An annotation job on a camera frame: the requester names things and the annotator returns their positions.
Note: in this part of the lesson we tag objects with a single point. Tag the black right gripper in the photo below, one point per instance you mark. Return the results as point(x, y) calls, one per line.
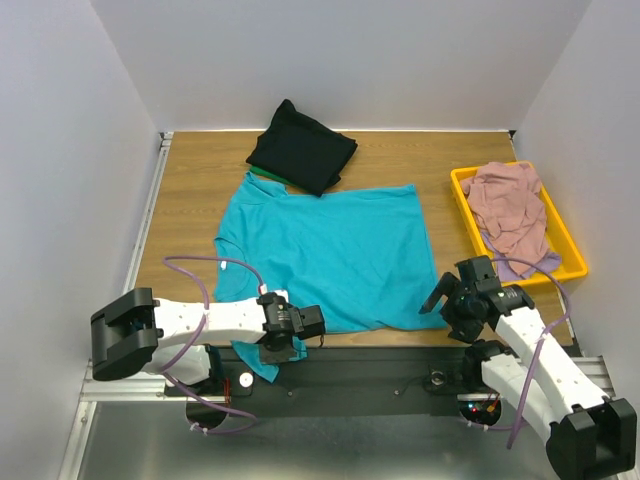
point(454, 301)

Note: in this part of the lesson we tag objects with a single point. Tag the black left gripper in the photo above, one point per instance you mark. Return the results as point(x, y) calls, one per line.
point(267, 356)

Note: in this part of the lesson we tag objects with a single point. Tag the turquoise t shirt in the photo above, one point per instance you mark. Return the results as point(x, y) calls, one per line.
point(363, 256)

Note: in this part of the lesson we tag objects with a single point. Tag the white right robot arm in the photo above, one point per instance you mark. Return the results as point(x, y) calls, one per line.
point(587, 433)

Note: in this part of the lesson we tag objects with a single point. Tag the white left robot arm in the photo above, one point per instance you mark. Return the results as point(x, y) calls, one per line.
point(141, 333)

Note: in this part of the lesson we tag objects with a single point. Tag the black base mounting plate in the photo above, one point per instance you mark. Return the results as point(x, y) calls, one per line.
point(346, 381)

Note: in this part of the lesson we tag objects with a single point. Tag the pink t shirt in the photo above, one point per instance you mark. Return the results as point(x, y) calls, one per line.
point(505, 203)

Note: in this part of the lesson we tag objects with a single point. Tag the lavender t shirt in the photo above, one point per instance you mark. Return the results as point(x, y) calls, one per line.
point(549, 263)

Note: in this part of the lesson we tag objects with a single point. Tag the yellow plastic tray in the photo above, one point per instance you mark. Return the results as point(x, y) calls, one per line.
point(560, 241)

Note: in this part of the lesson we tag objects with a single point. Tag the folded green t shirt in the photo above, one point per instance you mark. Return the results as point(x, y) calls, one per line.
point(271, 176)

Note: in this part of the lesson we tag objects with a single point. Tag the folded black t shirt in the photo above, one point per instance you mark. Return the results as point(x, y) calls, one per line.
point(302, 151)

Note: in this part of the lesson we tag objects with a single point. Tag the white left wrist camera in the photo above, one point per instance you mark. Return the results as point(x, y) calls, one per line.
point(264, 289)

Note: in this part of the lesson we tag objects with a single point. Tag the aluminium front frame rail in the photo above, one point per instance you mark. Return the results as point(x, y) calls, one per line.
point(147, 388)

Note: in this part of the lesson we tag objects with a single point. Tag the aluminium left side rail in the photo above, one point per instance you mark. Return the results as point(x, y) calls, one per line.
point(146, 220)

